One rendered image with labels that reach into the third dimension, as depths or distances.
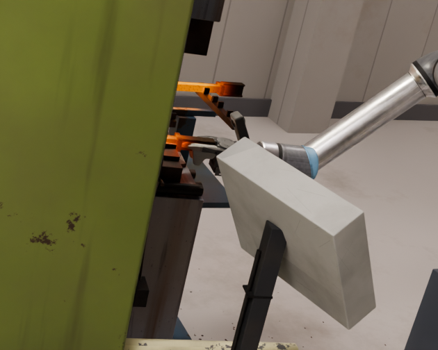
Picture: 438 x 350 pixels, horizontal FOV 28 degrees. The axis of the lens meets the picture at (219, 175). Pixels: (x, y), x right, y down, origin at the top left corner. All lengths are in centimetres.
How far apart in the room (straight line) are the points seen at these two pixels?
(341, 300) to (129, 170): 49
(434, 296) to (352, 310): 117
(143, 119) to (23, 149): 24
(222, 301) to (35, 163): 192
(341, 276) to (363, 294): 11
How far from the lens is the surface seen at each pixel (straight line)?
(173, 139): 222
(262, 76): 558
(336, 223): 158
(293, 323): 352
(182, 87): 286
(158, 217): 215
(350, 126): 246
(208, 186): 282
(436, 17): 624
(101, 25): 164
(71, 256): 183
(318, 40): 535
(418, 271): 423
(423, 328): 295
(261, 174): 170
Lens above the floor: 182
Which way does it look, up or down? 23 degrees down
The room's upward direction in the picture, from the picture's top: 13 degrees clockwise
